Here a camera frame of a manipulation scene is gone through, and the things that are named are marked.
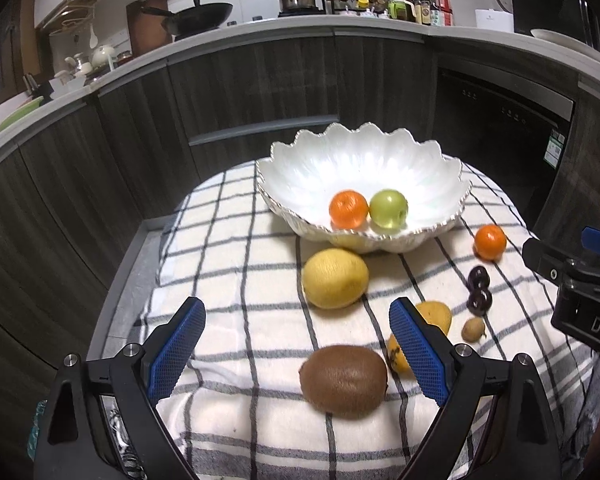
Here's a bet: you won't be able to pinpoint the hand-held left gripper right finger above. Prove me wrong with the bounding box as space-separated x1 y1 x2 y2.
389 297 563 480

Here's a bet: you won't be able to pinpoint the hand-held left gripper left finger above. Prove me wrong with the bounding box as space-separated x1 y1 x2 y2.
32 296 207 480

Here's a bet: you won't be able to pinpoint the yellow mango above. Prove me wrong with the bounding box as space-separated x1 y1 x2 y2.
387 301 452 375

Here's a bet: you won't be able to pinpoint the orange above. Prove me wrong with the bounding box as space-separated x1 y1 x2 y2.
474 224 508 261
329 190 370 229

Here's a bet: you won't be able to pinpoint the small brown kiwi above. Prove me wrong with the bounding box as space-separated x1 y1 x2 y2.
461 316 487 343

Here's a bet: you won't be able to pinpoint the large brown kiwi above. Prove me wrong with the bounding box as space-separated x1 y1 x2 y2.
299 345 388 420

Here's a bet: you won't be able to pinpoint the yellow lemon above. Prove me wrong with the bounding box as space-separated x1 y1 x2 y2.
301 248 370 309

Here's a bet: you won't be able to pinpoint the white scalloped bowl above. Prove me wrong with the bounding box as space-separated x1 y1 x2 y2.
256 121 472 254

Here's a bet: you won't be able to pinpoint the checked white cloth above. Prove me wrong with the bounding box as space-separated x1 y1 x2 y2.
140 160 600 480

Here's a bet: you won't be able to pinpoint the green energy label sticker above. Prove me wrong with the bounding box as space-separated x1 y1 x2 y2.
547 130 566 166

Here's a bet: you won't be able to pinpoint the black dishwasher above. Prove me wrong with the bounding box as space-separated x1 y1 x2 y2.
435 67 576 206

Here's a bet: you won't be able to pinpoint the green apple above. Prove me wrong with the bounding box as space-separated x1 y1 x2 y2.
369 189 409 231

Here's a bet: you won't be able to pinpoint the teal patterned object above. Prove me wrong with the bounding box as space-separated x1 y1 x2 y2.
29 400 47 461

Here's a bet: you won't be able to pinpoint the white plate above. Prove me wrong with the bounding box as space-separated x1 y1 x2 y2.
530 28 588 51

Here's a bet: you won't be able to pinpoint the black microwave oven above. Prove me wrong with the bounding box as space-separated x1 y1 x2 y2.
510 0 600 53

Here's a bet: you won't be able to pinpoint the white round container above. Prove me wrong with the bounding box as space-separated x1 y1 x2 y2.
475 8 515 33

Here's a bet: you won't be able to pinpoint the green capped container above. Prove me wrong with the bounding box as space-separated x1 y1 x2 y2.
389 0 416 22

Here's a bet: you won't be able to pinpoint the white bowls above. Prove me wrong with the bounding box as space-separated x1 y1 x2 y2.
55 70 88 92

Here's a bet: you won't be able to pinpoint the knife block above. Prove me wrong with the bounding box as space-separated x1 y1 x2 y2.
24 74 56 102

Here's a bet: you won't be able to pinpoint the glass teapot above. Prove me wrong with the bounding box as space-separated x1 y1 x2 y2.
64 52 93 76

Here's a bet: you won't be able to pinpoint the white teapot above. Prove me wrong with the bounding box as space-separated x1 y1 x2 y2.
91 45 117 68

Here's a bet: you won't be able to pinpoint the brown cutting board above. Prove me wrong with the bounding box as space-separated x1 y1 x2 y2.
126 0 173 56

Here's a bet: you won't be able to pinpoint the black wok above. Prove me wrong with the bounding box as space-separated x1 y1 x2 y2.
140 0 234 41

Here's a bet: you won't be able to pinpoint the grey drawer handle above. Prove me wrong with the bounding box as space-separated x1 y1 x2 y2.
188 115 341 147

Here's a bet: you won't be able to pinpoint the wooden wall rack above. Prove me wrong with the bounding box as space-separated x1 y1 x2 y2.
42 0 98 31

